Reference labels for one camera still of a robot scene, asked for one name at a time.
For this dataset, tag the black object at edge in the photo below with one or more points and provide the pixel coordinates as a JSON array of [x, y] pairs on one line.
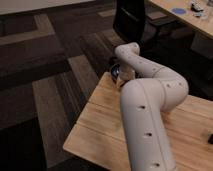
[[210, 139]]

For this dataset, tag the small white gadget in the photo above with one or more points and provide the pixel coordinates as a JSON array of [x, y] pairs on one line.
[[195, 7]]

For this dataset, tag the small grey object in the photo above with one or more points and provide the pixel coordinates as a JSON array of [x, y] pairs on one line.
[[198, 15]]

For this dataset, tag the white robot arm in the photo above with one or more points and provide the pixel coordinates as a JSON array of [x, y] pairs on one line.
[[158, 89]]

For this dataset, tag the wooden desk in background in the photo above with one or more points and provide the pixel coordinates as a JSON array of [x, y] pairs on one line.
[[203, 24]]

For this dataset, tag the blue round disc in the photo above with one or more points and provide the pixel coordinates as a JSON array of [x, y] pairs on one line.
[[178, 11]]

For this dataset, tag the dark blue ceramic bowl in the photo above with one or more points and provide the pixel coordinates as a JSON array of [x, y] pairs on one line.
[[114, 71]]

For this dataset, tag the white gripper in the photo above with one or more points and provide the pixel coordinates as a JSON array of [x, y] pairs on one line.
[[127, 74]]

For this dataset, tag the black office chair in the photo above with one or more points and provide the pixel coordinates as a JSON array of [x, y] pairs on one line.
[[140, 22]]

